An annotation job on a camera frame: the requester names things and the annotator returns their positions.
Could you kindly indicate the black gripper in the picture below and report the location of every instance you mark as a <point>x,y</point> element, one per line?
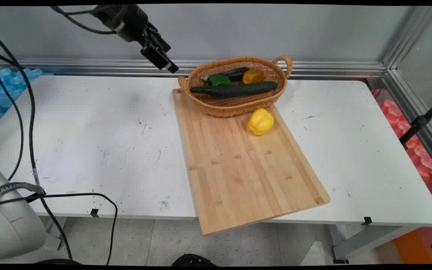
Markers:
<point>128,20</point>

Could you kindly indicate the dark green cucumber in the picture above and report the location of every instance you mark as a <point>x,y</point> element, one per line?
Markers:
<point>234,89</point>

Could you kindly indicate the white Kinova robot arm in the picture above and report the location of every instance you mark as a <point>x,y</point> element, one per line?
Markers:
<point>11,225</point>

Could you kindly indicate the green bell pepper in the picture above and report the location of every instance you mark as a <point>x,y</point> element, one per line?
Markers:
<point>219,80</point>

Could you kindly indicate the dark purple eggplant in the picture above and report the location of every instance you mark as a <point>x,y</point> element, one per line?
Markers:
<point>234,72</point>

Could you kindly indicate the woven wicker basket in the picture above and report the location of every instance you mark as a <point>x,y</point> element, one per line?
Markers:
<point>238,103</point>

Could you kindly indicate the orange bell pepper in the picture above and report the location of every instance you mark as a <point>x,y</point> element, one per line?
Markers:
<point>252,76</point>

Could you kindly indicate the yellow bell pepper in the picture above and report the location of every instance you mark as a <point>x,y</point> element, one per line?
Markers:
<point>261,121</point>

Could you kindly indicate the wooden cutting board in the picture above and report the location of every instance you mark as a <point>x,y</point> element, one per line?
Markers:
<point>246,168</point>

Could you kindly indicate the blue bubble foam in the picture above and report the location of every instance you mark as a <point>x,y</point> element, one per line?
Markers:
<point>2,93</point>

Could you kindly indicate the black tape piece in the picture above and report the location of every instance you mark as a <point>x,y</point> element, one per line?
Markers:
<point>366,221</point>
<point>94,213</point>

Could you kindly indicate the white table leg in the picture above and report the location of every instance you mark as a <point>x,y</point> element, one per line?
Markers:
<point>54,232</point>

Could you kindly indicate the black round floor object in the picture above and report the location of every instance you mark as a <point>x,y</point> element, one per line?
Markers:
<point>193,260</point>

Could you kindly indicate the black tripod stand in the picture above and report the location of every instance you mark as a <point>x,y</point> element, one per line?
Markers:
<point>418,123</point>

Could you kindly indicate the red bubble foam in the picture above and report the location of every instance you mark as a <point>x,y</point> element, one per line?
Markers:
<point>422,157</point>

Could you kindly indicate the orange floor mat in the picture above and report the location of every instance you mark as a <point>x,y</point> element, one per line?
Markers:
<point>413,247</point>

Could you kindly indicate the horizontal aluminium frame rail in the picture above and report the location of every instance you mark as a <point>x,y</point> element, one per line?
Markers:
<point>313,69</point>

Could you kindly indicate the upright aluminium frame post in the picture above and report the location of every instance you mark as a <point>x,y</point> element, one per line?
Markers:
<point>413,33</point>

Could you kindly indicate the side aluminium frame rail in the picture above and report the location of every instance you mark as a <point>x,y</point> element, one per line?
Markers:
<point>414,108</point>

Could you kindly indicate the grey table leg frame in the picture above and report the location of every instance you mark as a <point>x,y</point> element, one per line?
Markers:
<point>366,240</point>

